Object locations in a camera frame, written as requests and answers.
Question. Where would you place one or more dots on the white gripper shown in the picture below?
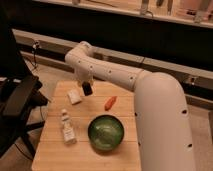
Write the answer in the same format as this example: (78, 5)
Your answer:
(82, 77)

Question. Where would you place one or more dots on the black eraser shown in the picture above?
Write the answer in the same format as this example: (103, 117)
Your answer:
(87, 89)

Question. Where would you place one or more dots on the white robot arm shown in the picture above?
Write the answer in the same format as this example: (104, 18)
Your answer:
(162, 117)

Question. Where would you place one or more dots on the white sponge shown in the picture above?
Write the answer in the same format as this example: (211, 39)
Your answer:
(74, 96)

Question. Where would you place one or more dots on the orange carrot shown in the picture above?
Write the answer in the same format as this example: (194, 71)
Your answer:
(108, 105)

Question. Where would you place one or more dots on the green bowl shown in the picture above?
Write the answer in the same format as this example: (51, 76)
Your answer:
(105, 133)

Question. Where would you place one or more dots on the white small bottle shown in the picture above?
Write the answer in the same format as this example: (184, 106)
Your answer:
(67, 128)

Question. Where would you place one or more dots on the black office chair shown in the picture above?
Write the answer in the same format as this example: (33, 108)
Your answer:
(19, 92)

